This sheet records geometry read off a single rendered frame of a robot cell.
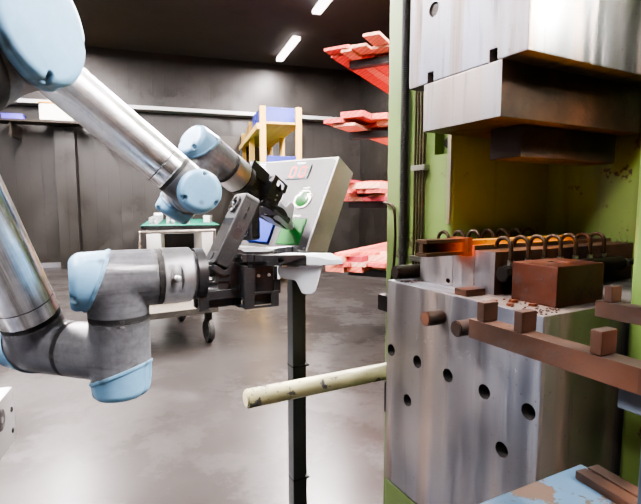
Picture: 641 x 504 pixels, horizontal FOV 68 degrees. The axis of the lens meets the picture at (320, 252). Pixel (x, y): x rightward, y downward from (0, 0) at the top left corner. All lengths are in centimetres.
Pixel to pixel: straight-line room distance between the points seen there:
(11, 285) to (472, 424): 73
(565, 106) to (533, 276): 35
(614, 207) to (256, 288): 91
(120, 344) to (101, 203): 858
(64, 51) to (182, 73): 893
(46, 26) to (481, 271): 73
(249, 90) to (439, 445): 886
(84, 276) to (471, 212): 88
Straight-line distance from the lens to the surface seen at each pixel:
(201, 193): 84
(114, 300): 63
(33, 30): 50
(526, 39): 89
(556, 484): 76
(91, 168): 924
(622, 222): 131
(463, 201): 119
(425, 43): 107
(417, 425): 103
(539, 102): 97
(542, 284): 83
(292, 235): 120
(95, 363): 67
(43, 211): 936
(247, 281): 67
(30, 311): 71
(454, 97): 98
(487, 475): 91
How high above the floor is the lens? 107
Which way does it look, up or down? 6 degrees down
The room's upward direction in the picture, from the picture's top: straight up
